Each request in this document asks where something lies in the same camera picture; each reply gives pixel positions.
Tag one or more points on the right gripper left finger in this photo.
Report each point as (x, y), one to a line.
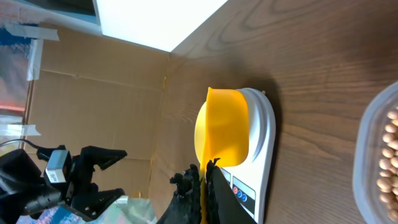
(185, 205)

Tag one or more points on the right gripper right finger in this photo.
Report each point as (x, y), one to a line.
(222, 207)

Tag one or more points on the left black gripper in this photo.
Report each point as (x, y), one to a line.
(81, 196)

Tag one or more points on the yellow measuring scoop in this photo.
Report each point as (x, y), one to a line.
(227, 133)

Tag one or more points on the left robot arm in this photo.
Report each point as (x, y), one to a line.
(66, 182)

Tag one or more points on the white digital kitchen scale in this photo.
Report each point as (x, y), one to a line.
(249, 180)

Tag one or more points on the yellow plastic bowl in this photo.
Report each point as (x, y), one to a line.
(199, 132)

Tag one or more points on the clear plastic container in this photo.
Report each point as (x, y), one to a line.
(368, 153)

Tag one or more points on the white tape strips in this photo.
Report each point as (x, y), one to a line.
(30, 41)

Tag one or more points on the soybeans in container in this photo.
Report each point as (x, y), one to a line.
(387, 164)

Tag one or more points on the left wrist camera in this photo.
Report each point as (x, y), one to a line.
(58, 167)

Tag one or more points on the cardboard wall panel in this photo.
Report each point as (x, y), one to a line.
(97, 91)

